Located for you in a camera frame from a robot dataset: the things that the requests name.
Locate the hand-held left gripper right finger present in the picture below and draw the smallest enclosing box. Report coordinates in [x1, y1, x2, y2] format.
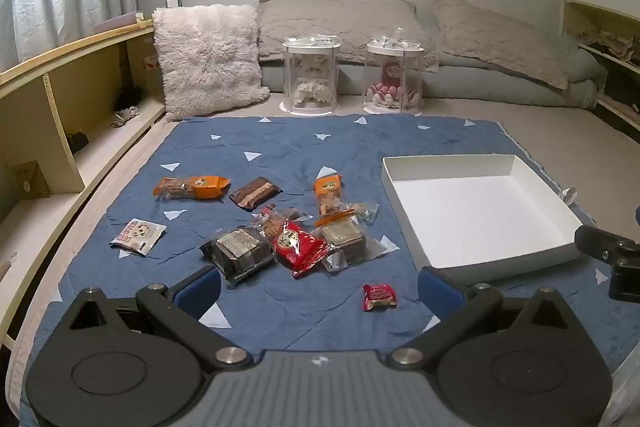
[389, 266, 596, 370]

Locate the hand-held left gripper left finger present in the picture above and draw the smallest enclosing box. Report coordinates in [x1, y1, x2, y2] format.
[52, 266, 253, 370]

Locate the dark brownie packet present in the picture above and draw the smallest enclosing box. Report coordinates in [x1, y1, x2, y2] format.
[199, 228, 277, 285]

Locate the small red candy packet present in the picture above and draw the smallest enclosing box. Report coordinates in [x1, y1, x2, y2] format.
[362, 283, 398, 311]

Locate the white cookie packet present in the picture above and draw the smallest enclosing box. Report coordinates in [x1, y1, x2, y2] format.
[110, 219, 167, 256]

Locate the white shallow cardboard box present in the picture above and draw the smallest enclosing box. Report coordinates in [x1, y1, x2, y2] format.
[381, 153, 584, 284]

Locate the clear cookie packet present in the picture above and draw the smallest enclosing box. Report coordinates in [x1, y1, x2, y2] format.
[252, 204, 311, 239]

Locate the orange twisted snack packet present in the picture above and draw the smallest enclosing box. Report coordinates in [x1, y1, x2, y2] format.
[313, 174, 345, 215]
[152, 175, 232, 202]

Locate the clear brown cake packet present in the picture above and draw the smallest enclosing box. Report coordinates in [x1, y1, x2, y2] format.
[312, 212, 401, 273]

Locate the red snack packet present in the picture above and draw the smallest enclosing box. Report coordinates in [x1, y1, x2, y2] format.
[274, 219, 329, 279]

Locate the brown chocolate bar packet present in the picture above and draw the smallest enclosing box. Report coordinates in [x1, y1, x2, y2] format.
[229, 177, 283, 211]

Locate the small clear snack packet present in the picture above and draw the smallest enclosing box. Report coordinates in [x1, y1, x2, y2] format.
[345, 202, 380, 225]

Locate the blue quilted mat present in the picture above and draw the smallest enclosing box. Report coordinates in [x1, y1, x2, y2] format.
[20, 114, 632, 413]

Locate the pile of clothes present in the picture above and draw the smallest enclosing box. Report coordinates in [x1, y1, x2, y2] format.
[575, 24, 640, 68]

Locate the grey pillows and bedding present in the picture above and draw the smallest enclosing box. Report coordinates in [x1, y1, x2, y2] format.
[260, 0, 607, 108]

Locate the wooden clothes shelf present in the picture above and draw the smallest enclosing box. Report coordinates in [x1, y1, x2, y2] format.
[562, 0, 640, 138]

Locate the small brown cardboard box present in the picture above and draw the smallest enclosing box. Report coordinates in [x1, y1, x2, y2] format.
[10, 159, 51, 199]

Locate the clear case with pink plush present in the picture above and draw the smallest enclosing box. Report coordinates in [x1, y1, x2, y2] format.
[361, 36, 426, 115]

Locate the grey textured pillow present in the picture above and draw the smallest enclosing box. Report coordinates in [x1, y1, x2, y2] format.
[256, 0, 441, 75]
[432, 0, 571, 90]

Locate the fluffy white pillow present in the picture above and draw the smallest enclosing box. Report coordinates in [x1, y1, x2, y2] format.
[151, 4, 271, 122]

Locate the clear case with white plush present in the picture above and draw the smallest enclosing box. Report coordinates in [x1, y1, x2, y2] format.
[279, 36, 342, 115]

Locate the long wooden shelf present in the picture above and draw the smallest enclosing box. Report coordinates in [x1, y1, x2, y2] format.
[0, 19, 168, 353]

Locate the rope bundle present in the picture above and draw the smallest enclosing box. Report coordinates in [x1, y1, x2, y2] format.
[112, 105, 141, 128]

